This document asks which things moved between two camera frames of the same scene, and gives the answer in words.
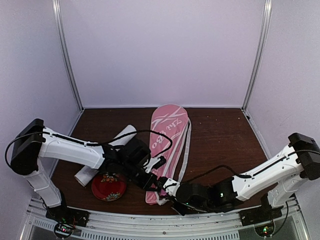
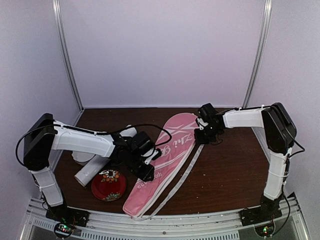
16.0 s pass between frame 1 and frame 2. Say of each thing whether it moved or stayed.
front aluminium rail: stayed
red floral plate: stayed
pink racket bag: moved
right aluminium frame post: stayed
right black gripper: moved
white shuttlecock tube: stayed
